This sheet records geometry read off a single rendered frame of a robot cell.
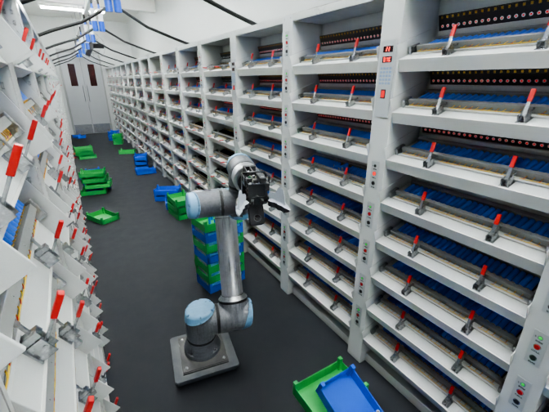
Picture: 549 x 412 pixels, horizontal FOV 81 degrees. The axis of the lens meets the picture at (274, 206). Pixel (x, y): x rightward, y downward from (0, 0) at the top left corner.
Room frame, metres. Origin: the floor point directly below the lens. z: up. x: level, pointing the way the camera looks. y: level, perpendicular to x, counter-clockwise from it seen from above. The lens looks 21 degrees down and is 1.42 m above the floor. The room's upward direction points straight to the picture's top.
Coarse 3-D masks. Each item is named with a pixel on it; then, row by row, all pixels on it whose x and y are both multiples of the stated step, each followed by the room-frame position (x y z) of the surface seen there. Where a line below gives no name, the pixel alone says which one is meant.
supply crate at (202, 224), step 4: (192, 220) 2.06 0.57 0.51; (196, 220) 2.01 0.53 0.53; (200, 220) 2.12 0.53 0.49; (204, 220) 2.13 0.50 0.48; (212, 220) 2.13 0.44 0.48; (236, 220) 2.08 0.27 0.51; (240, 220) 2.10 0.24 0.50; (192, 224) 2.06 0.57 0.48; (196, 224) 2.01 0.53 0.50; (200, 224) 1.96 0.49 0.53; (204, 224) 1.92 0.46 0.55; (208, 224) 2.06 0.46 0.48; (212, 224) 1.96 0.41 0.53; (200, 228) 1.97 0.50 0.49; (204, 228) 1.92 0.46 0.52; (208, 228) 1.94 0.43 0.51; (212, 228) 1.96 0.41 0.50; (204, 232) 1.93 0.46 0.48
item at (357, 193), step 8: (304, 152) 1.97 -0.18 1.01; (312, 152) 2.00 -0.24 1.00; (320, 152) 1.94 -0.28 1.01; (288, 160) 1.91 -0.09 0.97; (296, 160) 1.94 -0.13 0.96; (352, 160) 1.71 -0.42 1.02; (296, 168) 1.88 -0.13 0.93; (304, 168) 1.85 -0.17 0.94; (304, 176) 1.80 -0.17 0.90; (312, 176) 1.73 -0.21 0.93; (320, 176) 1.70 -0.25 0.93; (328, 176) 1.68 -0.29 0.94; (320, 184) 1.68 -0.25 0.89; (328, 184) 1.61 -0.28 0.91; (336, 184) 1.57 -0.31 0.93; (352, 184) 1.53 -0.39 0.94; (360, 184) 1.51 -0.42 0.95; (344, 192) 1.52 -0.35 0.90; (352, 192) 1.46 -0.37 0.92; (360, 192) 1.44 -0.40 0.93; (360, 200) 1.43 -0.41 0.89
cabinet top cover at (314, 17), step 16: (352, 0) 1.55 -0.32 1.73; (368, 0) 1.47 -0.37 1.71; (384, 0) 1.45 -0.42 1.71; (304, 16) 1.83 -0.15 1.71; (320, 16) 1.79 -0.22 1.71; (336, 16) 1.79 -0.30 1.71; (352, 16) 1.79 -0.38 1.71; (240, 32) 2.44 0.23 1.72; (256, 32) 2.33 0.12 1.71; (272, 32) 2.33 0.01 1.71
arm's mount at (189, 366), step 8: (184, 344) 1.36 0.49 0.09; (184, 352) 1.31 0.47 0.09; (224, 352) 1.31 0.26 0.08; (184, 360) 1.26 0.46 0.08; (192, 360) 1.26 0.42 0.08; (208, 360) 1.26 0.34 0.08; (216, 360) 1.26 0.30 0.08; (224, 360) 1.26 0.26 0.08; (184, 368) 1.21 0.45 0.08; (192, 368) 1.21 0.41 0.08; (200, 368) 1.22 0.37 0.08
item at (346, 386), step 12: (348, 372) 1.15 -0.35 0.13; (324, 384) 1.04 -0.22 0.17; (336, 384) 1.11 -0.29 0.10; (348, 384) 1.11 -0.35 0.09; (360, 384) 1.10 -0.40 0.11; (324, 396) 1.02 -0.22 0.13; (336, 396) 1.05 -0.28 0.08; (348, 396) 1.06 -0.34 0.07; (360, 396) 1.07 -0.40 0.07; (372, 396) 1.04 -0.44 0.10; (336, 408) 1.01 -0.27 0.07; (348, 408) 1.02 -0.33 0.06; (360, 408) 1.02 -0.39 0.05; (372, 408) 1.03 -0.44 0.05
